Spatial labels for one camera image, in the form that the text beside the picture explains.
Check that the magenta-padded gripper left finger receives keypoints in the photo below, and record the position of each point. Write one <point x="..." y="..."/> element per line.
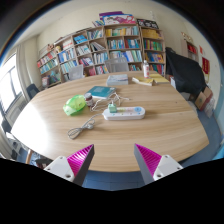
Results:
<point x="63" y="165"/>

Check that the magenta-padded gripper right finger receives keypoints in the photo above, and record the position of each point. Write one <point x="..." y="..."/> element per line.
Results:
<point x="164" y="165"/>

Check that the small green charger block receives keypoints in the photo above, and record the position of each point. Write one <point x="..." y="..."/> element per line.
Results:
<point x="112" y="108"/>

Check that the green plastic bag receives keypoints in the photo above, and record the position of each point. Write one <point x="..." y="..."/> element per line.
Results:
<point x="74" y="105"/>

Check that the white power strip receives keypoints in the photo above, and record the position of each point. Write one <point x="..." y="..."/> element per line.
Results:
<point x="128" y="114"/>

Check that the cardboard box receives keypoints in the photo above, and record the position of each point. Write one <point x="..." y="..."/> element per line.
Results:
<point x="203" y="98"/>

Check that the dark blue chair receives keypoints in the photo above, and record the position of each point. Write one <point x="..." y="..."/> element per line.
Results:
<point x="32" y="90"/>

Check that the teal book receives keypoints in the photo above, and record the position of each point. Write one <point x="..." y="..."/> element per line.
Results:
<point x="100" y="91"/>

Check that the flat yellow book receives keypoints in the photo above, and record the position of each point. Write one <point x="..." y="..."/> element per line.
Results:
<point x="160" y="79"/>

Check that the cream and yellow book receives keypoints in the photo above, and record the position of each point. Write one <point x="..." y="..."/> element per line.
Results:
<point x="142" y="81"/>

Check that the black cloth cover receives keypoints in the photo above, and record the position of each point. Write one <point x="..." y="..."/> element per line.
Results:
<point x="185" y="73"/>

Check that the clear bottle with red label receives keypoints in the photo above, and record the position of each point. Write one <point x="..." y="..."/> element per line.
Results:
<point x="146" y="70"/>

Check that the grey book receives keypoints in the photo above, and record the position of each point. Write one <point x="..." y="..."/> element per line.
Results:
<point x="117" y="79"/>

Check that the grey mesh chair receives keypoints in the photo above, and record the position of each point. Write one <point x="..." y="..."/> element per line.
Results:
<point x="116" y="65"/>

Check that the wooden bookshelf unit with books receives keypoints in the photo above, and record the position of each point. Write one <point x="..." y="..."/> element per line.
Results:
<point x="100" y="50"/>

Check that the red wall poster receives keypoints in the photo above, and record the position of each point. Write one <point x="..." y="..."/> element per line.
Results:
<point x="205" y="66"/>

